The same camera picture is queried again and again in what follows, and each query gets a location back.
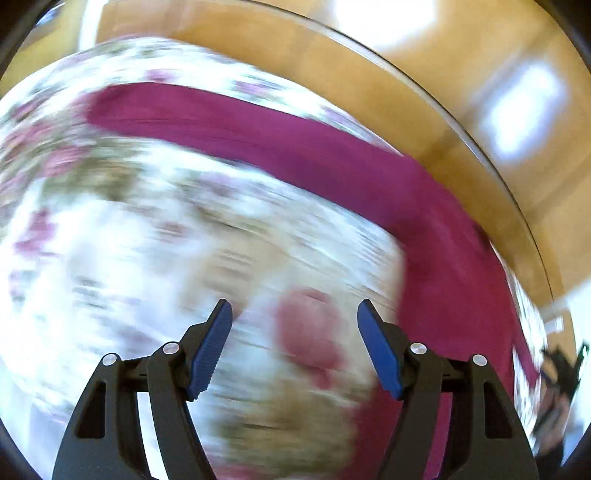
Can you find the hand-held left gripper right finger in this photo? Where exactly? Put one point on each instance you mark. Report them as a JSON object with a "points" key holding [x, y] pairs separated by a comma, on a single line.
{"points": [[378, 346]]}

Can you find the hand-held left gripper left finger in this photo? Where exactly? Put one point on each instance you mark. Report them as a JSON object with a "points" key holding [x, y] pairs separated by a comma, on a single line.
{"points": [[210, 350]]}

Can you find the maroon knit garment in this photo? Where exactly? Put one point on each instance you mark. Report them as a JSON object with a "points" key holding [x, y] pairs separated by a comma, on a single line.
{"points": [[323, 152]]}

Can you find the floral bedsheet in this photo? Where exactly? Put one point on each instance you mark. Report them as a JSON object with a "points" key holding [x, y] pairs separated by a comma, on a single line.
{"points": [[115, 258]]}

